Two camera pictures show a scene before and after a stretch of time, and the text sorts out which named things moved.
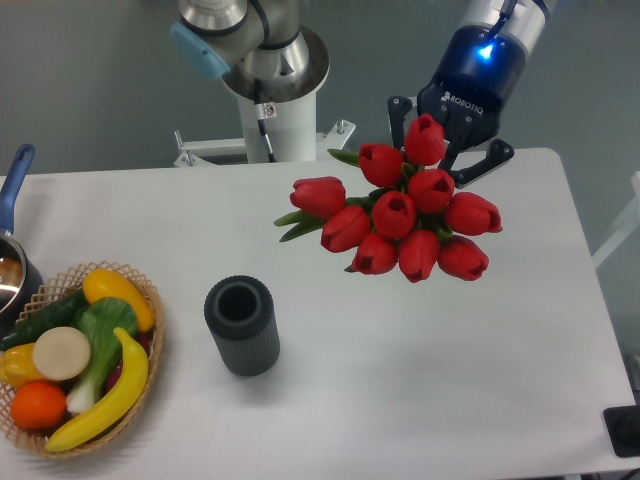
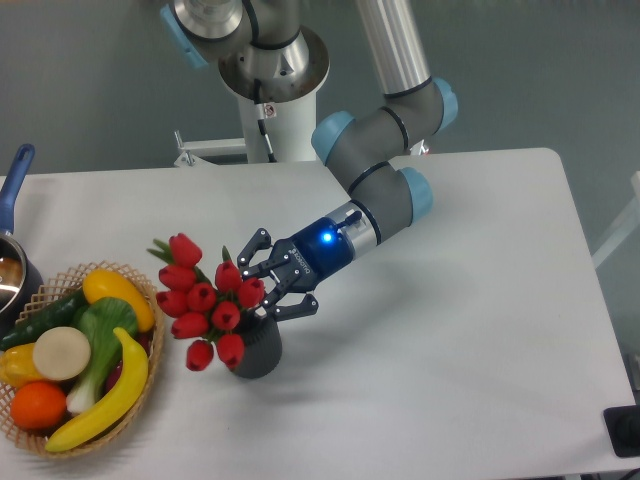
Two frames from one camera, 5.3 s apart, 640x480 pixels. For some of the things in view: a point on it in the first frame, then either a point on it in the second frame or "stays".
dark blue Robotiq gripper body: [478, 67] → [318, 251]
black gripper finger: [398, 108] → [308, 306]
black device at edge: [623, 427] stays
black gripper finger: [500, 153] → [259, 241]
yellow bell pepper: [17, 365] stays
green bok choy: [98, 318] stays
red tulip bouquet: [407, 216] → [206, 311]
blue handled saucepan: [20, 279] stays
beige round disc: [62, 353] stays
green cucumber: [59, 313] stays
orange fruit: [38, 406] stays
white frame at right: [628, 225] stays
